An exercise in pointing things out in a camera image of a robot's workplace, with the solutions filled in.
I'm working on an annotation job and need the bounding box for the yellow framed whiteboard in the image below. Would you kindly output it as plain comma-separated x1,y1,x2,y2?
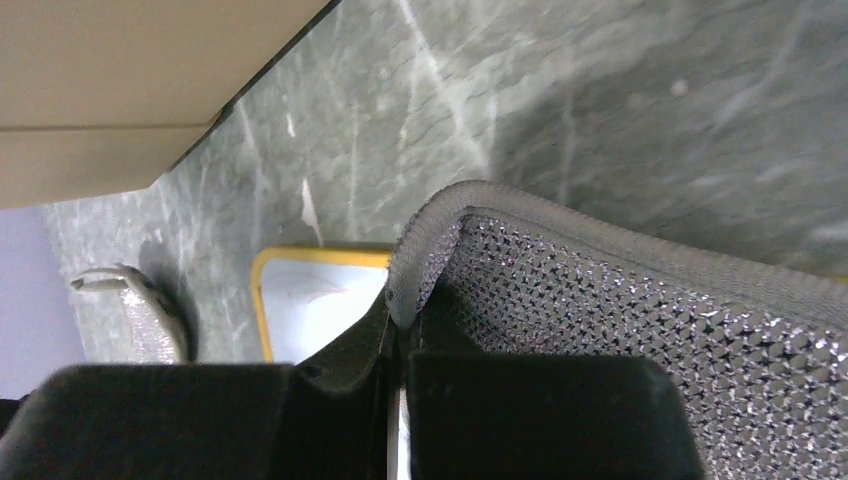
250,245,390,364

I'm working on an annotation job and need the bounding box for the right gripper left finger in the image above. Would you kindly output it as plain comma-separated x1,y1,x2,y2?
1,294,396,479

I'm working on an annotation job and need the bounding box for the tan plastic toolbox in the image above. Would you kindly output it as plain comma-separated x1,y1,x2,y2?
1,1,326,208

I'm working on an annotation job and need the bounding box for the grey scrubbing pad left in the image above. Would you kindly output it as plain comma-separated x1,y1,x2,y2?
70,263,191,364

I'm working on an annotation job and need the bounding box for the grey mesh scrubbing pad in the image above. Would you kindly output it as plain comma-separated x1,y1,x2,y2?
386,180,847,479

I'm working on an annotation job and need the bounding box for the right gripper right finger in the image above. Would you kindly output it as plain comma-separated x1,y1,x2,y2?
403,334,705,479

